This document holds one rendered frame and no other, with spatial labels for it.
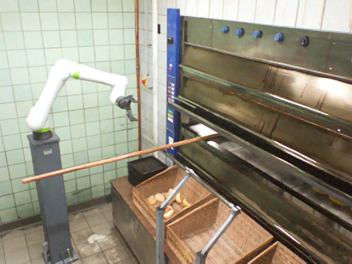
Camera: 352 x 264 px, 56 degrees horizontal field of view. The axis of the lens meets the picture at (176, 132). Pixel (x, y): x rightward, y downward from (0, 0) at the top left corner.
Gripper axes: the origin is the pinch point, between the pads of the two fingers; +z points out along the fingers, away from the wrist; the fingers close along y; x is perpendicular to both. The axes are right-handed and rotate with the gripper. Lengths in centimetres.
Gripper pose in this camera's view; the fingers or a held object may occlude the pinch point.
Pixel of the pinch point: (135, 111)
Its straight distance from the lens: 234.6
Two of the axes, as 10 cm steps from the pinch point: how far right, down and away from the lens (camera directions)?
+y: -0.2, 9.3, 3.8
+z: 5.2, 3.3, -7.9
